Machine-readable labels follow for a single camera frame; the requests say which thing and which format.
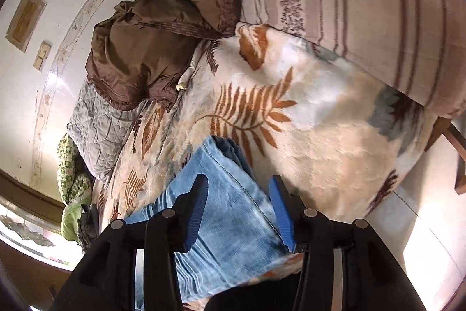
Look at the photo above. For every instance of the brown satin garment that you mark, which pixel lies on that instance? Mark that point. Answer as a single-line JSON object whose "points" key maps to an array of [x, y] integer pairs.
{"points": [[145, 48]]}

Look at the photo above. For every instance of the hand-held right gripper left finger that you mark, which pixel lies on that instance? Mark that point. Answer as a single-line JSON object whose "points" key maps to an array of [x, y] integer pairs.
{"points": [[194, 212]]}

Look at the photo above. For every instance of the stained glass window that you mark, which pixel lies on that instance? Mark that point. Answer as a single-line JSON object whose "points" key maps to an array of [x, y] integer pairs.
{"points": [[29, 234]]}

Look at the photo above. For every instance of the light blue denim pants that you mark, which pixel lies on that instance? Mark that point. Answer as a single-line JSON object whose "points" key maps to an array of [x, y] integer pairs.
{"points": [[233, 209]]}

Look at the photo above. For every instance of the grey quilted pillow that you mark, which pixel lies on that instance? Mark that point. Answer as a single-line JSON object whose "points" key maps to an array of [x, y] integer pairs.
{"points": [[98, 129]]}

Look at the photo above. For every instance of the leaf print fleece blanket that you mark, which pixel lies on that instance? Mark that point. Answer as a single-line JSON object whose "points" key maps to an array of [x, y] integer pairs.
{"points": [[320, 136]]}

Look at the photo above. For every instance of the plain green cloth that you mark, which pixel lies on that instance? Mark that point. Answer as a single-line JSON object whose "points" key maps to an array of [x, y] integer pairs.
{"points": [[71, 221]]}

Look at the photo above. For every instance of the striped floral bedspread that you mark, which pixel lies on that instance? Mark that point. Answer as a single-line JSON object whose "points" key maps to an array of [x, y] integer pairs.
{"points": [[364, 5]]}

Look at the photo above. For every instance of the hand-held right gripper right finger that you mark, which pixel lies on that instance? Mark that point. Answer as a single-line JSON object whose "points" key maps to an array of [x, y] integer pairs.
{"points": [[282, 212]]}

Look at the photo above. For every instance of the green patterned quilt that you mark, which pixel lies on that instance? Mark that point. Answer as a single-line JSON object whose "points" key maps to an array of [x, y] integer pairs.
{"points": [[71, 169]]}

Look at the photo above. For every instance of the wooden bed frame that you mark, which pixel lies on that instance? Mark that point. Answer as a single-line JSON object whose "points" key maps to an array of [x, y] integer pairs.
{"points": [[455, 147]]}

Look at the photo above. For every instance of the small wall switch plate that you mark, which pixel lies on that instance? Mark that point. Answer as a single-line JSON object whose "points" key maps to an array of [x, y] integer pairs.
{"points": [[42, 55]]}

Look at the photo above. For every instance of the dark grey denim pants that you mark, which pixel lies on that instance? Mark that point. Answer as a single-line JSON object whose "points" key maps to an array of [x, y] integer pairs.
{"points": [[87, 225]]}

